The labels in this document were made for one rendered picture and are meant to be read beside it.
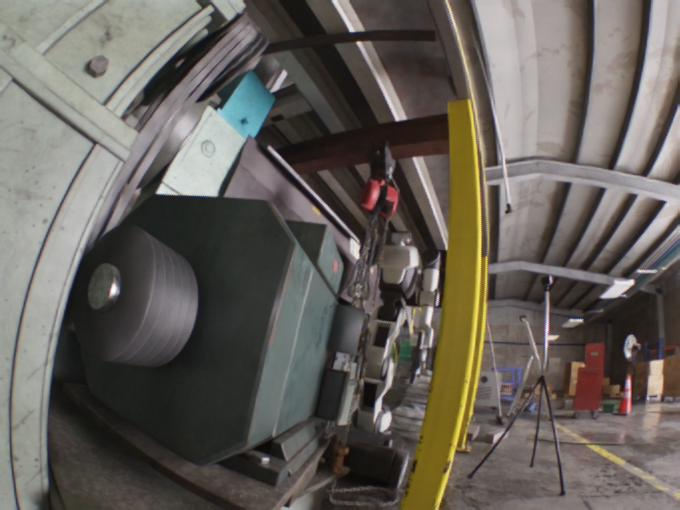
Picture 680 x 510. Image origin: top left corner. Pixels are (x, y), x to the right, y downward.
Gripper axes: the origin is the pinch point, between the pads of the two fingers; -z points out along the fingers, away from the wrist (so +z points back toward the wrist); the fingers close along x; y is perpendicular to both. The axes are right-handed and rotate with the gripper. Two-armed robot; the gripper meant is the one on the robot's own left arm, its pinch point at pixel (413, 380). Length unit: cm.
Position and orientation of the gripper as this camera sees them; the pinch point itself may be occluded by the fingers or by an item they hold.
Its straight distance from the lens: 160.0
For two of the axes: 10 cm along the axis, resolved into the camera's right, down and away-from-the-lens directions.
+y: 9.1, 0.5, -4.1
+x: -3.1, -5.7, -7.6
